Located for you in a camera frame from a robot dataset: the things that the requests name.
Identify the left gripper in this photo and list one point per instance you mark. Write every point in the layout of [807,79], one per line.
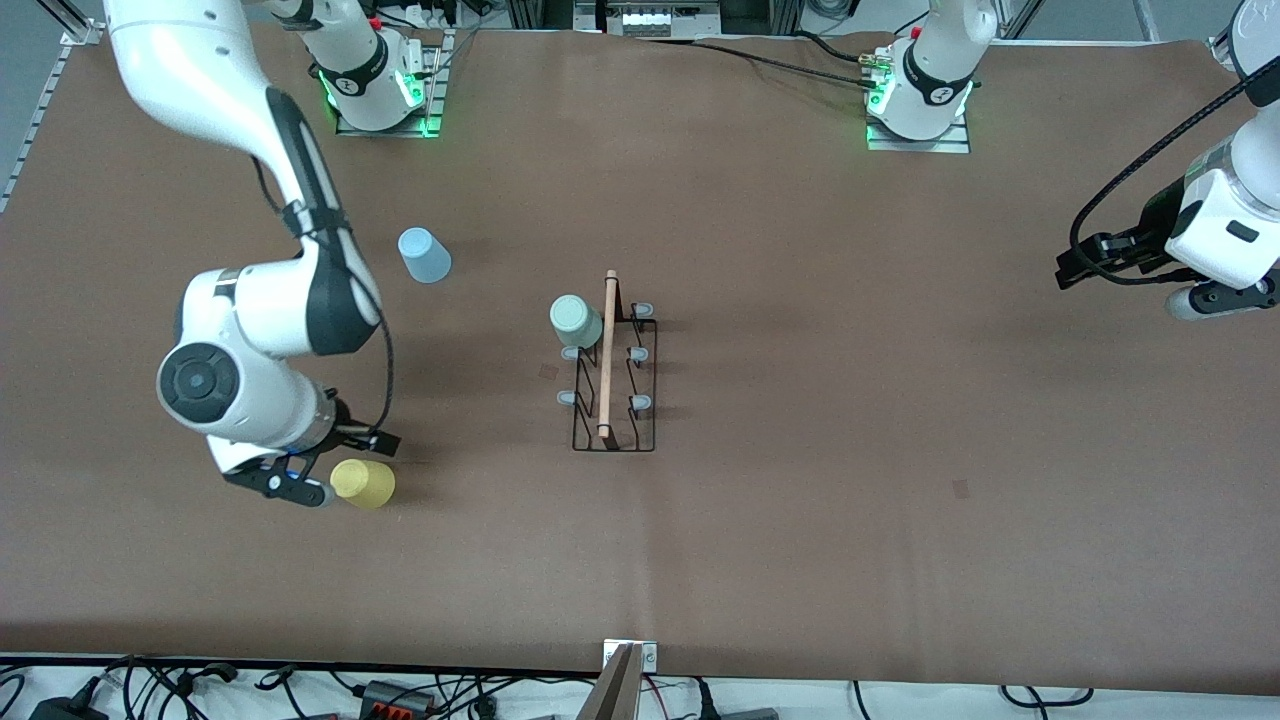
[1158,222]

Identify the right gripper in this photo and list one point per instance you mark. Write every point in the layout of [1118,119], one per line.
[347,428]

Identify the yellow plastic cup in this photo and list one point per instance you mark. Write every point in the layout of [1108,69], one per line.
[365,483]

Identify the pale green plastic cup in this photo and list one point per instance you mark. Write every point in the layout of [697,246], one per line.
[575,320]

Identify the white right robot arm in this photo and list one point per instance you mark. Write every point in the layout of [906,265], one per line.
[260,310]

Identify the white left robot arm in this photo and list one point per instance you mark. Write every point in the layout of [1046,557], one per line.
[930,70]

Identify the light blue plastic cup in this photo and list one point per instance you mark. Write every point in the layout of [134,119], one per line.
[425,256]

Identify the black box orange connectors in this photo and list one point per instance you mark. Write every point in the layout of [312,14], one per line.
[395,697]

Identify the black power adapter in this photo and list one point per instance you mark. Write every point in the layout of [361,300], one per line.
[65,710]

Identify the white power strip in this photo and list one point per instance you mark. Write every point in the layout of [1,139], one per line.
[435,14]

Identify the brown table mat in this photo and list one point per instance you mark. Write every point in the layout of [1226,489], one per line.
[800,560]

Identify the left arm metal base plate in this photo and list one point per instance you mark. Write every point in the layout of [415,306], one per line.
[950,145]

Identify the aluminium frame corner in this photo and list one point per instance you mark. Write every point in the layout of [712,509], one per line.
[1222,52]

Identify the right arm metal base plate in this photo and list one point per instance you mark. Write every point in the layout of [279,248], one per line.
[430,100]

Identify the small metal bracket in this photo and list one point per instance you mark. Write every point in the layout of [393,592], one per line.
[650,656]

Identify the wooden post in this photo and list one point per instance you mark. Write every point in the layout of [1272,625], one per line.
[615,695]

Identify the aluminium frame rail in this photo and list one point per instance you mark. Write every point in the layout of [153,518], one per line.
[35,120]

